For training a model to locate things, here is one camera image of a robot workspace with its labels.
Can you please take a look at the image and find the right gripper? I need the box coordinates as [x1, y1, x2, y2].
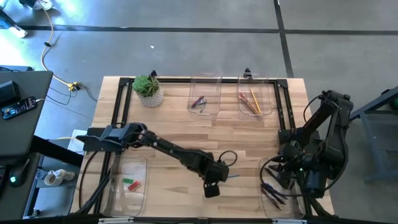
[273, 155, 308, 190]

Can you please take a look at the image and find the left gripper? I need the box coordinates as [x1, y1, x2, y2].
[198, 152, 231, 198]

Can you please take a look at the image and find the black pen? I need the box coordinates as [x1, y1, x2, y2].
[266, 164, 280, 180]

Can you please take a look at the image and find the dark blue pen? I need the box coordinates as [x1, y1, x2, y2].
[263, 185, 286, 205]

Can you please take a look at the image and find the grey pen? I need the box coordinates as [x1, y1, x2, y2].
[261, 189, 282, 211]

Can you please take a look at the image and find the red crayon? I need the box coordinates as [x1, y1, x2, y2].
[190, 95, 205, 108]

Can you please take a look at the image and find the red pencil with orange eraser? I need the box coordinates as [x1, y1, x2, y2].
[238, 95, 258, 115]

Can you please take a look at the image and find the orange pencil with pink eraser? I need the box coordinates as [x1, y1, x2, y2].
[239, 93, 261, 115]

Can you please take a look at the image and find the yellow pencil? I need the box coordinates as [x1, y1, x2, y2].
[249, 88, 262, 114]

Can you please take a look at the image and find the clear plastic bin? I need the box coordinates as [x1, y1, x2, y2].
[257, 156, 306, 220]
[186, 73, 223, 117]
[238, 73, 274, 121]
[104, 154, 149, 218]

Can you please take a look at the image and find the white label strip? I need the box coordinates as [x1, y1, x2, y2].
[272, 218, 308, 224]
[98, 217, 134, 224]

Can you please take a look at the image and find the grey-blue cart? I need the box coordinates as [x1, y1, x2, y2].
[359, 86, 398, 184]

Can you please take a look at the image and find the succulent in patterned grey pot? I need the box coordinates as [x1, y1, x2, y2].
[132, 74, 165, 109]

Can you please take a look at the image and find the white paper sheet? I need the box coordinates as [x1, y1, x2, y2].
[67, 129, 86, 156]

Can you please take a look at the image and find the grey desk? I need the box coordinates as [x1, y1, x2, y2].
[0, 70, 54, 158]

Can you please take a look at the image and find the black mouse with green light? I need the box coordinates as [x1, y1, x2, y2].
[8, 158, 31, 188]

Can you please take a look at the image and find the black box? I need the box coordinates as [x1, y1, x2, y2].
[0, 80, 21, 107]

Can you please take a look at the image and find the person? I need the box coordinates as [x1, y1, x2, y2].
[0, 0, 55, 39]

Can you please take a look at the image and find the black left wrist camera cable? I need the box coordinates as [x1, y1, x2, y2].
[216, 150, 239, 167]

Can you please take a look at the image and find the black aluminium table frame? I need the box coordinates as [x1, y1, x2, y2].
[73, 76, 335, 224]

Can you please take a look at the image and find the yellow floor cable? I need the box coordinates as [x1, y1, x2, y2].
[36, 0, 79, 91]

